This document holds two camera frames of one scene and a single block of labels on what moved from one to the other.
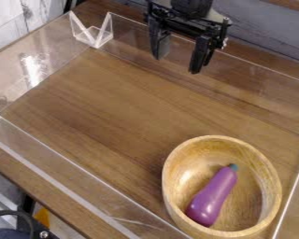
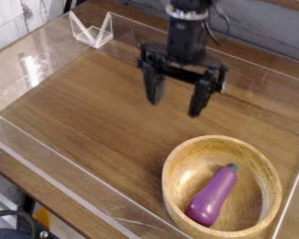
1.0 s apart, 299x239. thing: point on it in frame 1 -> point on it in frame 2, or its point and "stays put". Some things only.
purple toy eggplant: x=203 y=207 stays put
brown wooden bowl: x=250 y=211 stays put
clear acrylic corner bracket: x=92 y=35 stays put
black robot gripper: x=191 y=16 -> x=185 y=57
